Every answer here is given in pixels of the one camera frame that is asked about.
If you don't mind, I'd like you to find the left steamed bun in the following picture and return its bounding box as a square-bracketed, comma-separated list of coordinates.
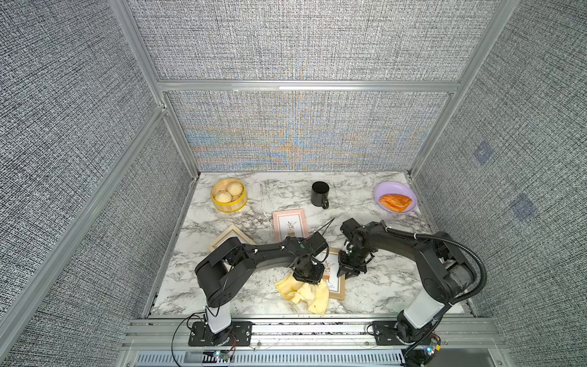
[214, 191, 233, 203]

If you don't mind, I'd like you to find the right steamed bun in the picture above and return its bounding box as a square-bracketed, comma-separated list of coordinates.
[226, 181, 244, 200]

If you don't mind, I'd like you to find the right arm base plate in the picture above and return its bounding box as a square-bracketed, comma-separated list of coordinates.
[370, 321, 433, 348]

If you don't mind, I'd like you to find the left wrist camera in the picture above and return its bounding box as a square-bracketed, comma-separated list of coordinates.
[305, 232, 328, 256]

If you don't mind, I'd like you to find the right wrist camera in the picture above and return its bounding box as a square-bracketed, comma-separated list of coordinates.
[340, 218, 362, 242]

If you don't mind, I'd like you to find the yellow bamboo steamer basket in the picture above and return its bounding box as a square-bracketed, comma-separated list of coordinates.
[210, 178, 249, 213]

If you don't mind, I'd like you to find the pink picture frame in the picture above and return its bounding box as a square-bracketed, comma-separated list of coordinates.
[273, 209, 309, 243]

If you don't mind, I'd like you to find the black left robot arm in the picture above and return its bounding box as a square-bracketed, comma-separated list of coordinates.
[194, 232, 328, 335]

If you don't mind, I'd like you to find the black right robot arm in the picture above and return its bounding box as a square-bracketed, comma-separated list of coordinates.
[337, 219, 488, 347]

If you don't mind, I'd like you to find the steamed bun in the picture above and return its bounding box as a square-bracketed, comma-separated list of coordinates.
[214, 191, 233, 203]
[226, 181, 244, 200]

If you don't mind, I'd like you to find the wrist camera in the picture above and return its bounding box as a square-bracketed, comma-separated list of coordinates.
[340, 218, 362, 242]
[305, 232, 328, 256]

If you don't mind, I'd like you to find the purple bowl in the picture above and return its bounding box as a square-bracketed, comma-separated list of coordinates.
[374, 181, 418, 214]

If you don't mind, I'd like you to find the orange food in bowl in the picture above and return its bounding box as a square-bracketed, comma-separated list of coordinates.
[379, 194, 413, 213]

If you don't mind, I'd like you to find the black mug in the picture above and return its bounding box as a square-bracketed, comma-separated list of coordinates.
[310, 181, 330, 209]

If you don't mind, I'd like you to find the wooden picture frame deer print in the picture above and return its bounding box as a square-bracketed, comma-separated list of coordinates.
[323, 249, 345, 301]

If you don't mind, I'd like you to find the yellow microfibre cloth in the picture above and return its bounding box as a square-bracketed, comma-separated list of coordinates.
[275, 274, 330, 316]

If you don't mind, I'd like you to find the light wood picture frame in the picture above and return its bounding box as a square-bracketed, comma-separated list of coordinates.
[208, 225, 255, 252]

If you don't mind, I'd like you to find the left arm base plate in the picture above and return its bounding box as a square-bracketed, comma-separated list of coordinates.
[188, 321, 252, 348]

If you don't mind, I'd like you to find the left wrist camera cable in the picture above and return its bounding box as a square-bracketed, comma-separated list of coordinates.
[313, 216, 336, 235]

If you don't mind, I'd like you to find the aluminium front rail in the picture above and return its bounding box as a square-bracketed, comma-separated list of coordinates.
[116, 314, 515, 366]

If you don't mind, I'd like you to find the black corrugated cable conduit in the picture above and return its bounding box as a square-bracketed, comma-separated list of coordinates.
[384, 226, 488, 304]

